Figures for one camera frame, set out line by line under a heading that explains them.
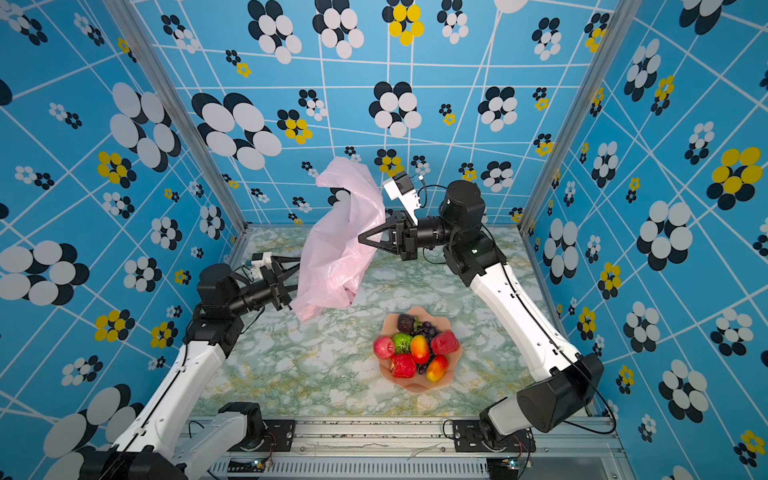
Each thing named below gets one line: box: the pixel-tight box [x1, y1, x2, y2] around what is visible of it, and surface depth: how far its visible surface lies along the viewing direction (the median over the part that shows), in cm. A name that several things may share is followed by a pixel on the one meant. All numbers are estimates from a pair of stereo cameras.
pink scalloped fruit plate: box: [375, 349, 463, 393], surface depth 81 cm
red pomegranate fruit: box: [431, 331, 460, 355], surface depth 81 cm
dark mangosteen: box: [397, 314, 415, 335], surface depth 87 cm
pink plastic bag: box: [293, 157, 386, 322], surface depth 57 cm
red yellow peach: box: [426, 354, 449, 382], surface depth 80 cm
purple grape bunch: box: [416, 321, 440, 341], surface depth 87 cm
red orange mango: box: [410, 335, 430, 365], surface depth 80 cm
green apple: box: [393, 333, 413, 354], surface depth 84 cm
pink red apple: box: [374, 337, 395, 359], surface depth 81 cm
